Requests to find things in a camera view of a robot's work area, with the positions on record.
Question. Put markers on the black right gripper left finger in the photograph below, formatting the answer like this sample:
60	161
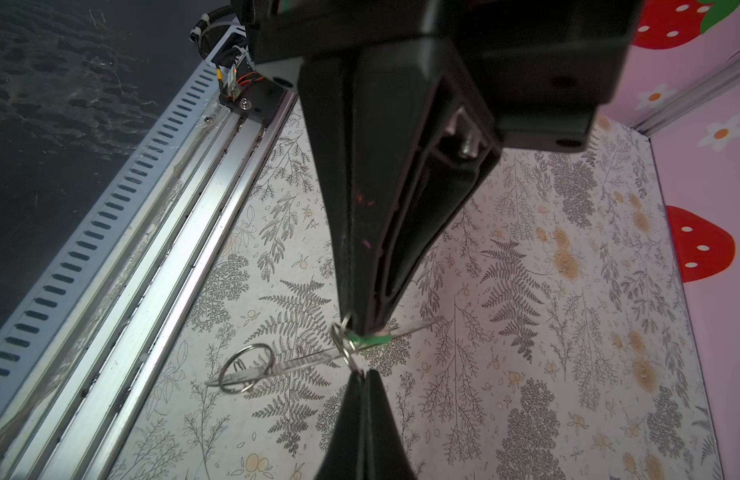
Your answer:
346	457

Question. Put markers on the silver key green tag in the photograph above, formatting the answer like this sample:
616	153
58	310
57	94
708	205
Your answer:
348	343

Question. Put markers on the aluminium corner post left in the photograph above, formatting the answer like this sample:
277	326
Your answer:
702	92

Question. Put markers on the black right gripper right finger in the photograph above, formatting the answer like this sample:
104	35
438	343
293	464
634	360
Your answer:
385	456

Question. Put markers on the perforated grey cable duct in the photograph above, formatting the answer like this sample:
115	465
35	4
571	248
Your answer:
38	318

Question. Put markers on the aluminium front rail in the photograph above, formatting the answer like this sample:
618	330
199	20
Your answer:
85	410

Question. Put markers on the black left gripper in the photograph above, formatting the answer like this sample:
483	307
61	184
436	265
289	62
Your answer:
404	101

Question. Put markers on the clear acrylic keyring holder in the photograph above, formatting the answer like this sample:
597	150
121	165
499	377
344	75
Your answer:
232	380

